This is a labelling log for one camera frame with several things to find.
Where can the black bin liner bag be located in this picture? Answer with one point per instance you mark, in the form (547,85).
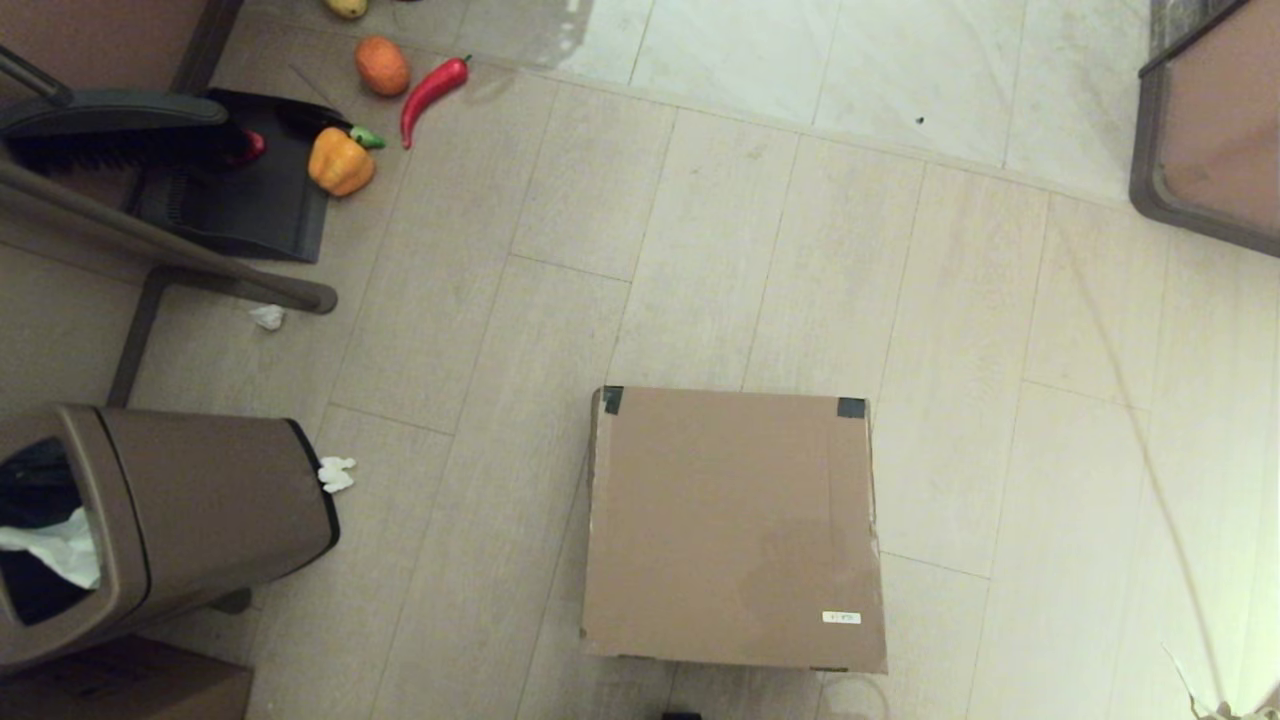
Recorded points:
(40,485)

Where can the dark eggplant with green stem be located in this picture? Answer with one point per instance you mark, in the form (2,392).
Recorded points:
(310,120)

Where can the dark metal furniture leg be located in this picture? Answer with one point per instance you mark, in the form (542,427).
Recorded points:
(135,340)

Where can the white tissue paper wad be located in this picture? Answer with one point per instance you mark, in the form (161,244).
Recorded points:
(60,550)

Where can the brown wooden cabinet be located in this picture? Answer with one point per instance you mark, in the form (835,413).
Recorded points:
(100,35)

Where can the brown trash bin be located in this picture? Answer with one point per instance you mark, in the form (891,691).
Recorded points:
(200,500)

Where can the yellow fruit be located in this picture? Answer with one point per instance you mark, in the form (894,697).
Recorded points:
(345,7)

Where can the grey broom with black bristles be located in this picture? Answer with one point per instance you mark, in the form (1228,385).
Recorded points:
(100,112)

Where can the brown table with grey frame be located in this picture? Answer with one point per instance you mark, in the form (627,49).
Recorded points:
(1220,130)

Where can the small red fruit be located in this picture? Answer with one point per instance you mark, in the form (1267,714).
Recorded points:
(252,147)

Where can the orange bell pepper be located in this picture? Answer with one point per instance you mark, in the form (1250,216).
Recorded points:
(340,162)

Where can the brown furniture bar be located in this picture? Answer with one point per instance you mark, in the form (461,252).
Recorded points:
(150,240)

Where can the orange round fruit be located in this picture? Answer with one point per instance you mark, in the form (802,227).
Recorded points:
(382,66)

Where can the small white crumpled paper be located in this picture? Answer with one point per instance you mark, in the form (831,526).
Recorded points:
(337,474)
(268,318)

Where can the black plastic dustpan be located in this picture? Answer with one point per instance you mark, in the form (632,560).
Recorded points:
(250,210)

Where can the brown cardboard shoe box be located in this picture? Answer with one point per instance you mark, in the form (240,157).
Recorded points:
(730,520)

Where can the red chili pepper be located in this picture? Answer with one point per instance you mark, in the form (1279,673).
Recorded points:
(428,92)

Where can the brown cardboard carton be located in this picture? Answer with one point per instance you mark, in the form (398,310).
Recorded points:
(120,685)

